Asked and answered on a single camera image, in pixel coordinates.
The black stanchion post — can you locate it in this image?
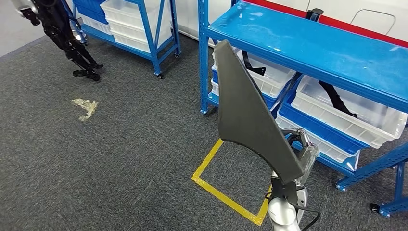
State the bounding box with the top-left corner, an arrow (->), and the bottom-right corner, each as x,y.
305,8 -> 324,22

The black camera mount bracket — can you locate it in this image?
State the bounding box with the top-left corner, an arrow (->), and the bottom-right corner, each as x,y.
271,177 -> 299,205

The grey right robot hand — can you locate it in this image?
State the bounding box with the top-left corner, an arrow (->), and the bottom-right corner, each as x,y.
282,127 -> 319,188

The yellow floor tape square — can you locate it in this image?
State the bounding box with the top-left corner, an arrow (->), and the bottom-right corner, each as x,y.
191,138 -> 273,227

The black plastic car trim part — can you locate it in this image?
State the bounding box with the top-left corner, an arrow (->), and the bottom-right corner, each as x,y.
213,39 -> 305,185

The crumpled clear tape scrap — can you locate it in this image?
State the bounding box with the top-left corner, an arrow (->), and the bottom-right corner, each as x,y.
70,98 -> 99,122

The black curved trim part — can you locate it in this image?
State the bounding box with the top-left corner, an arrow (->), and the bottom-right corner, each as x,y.
241,50 -> 267,76
319,80 -> 357,118

